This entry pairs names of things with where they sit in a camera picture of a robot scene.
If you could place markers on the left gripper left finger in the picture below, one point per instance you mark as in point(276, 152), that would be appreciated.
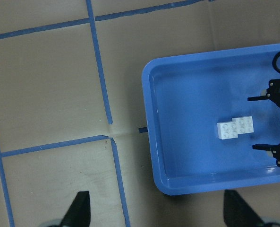
point(79, 212)

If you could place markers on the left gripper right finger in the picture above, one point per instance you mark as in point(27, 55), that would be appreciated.
point(237, 212)

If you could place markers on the white block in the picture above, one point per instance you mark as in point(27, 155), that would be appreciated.
point(227, 130)
point(244, 124)

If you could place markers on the blue plastic tray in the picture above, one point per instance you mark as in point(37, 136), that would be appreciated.
point(186, 96)

